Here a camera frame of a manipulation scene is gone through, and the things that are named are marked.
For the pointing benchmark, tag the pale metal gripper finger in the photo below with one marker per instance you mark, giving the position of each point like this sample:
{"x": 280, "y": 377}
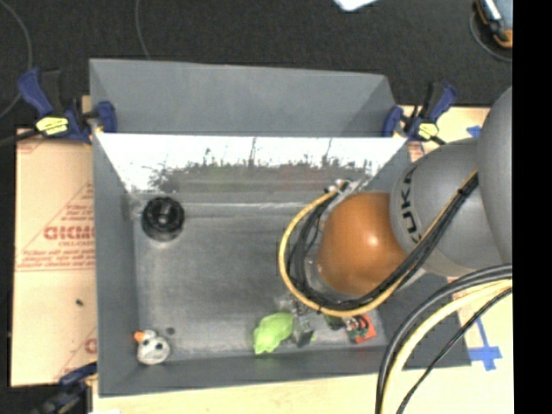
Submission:
{"x": 286, "y": 303}
{"x": 304, "y": 334}

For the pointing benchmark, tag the green toy frog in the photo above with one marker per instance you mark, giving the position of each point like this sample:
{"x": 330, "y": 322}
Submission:
{"x": 271, "y": 332}

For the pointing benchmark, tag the grey metal bin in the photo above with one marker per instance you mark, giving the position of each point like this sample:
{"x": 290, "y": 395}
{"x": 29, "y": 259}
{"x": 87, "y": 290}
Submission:
{"x": 215, "y": 274}

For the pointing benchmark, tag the white toy duck head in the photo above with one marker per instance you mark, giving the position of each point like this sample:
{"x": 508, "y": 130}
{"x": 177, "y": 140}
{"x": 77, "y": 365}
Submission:
{"x": 152, "y": 348}

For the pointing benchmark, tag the black round cup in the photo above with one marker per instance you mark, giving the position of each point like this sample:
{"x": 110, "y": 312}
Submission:
{"x": 163, "y": 218}

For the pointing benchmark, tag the brown cardboard board red print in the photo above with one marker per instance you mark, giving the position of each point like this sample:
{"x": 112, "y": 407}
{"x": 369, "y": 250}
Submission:
{"x": 52, "y": 214}

